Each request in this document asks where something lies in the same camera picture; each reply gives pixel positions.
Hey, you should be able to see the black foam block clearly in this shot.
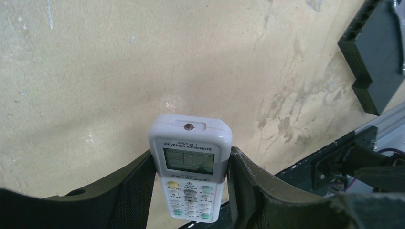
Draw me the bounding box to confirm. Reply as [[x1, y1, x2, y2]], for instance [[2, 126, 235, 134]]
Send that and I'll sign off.
[[338, 0, 405, 115]]

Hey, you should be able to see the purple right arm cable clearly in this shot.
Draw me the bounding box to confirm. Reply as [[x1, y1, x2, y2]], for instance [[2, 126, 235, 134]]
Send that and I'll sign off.
[[376, 147, 405, 157]]

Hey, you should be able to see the white remote control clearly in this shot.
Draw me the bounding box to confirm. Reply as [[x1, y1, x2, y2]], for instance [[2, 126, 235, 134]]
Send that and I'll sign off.
[[148, 114, 233, 223]]

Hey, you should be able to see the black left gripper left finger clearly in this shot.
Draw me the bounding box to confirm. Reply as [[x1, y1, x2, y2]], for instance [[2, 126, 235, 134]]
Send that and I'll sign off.
[[0, 151, 156, 229]]

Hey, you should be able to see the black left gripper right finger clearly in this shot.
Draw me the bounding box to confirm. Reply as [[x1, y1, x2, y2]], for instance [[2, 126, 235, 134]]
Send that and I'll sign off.
[[227, 147, 405, 229]]

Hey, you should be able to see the aluminium frame base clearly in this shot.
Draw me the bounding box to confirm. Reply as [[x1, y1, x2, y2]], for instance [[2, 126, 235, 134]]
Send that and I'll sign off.
[[355, 102, 405, 156]]

